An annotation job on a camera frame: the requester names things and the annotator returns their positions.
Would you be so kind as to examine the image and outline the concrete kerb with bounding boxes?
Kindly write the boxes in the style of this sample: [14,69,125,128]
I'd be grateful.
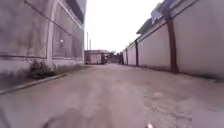
[0,72,72,96]

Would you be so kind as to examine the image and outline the small pale kiosk building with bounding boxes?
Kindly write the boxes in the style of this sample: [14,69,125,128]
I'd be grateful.
[83,49,110,66]

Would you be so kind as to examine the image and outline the tall grey concrete wall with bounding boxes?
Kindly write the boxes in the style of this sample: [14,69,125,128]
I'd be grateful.
[0,0,88,88]

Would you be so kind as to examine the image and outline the pale wall with brown pillars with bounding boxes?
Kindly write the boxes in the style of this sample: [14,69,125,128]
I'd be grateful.
[121,0,224,81]

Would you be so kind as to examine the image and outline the utility poles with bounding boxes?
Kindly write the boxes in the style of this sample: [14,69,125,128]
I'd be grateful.
[86,31,92,51]

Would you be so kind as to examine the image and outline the brown dirt road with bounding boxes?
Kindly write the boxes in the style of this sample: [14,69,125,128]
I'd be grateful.
[0,63,224,128]

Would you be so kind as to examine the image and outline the weeds along wall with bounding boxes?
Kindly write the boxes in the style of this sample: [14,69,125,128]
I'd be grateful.
[29,59,86,80]

